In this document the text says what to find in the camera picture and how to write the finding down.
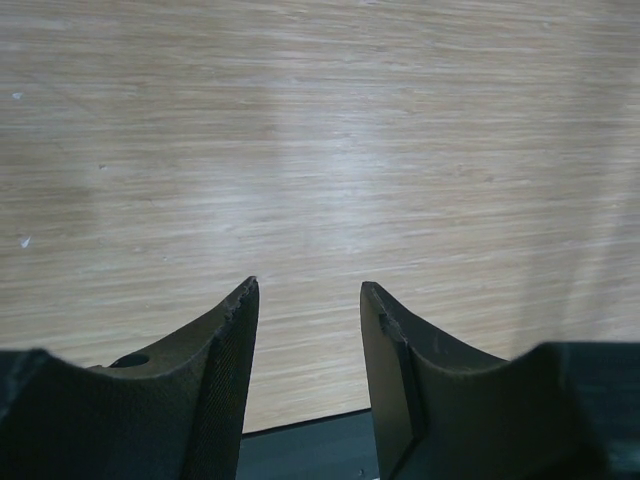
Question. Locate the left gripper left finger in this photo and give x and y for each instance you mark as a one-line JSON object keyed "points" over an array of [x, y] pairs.
{"points": [[171, 410]]}

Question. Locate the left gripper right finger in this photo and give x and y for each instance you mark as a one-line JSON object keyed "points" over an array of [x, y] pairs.
{"points": [[443, 409]]}

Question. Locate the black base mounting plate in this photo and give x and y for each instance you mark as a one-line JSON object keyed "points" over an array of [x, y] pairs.
{"points": [[335, 447]]}

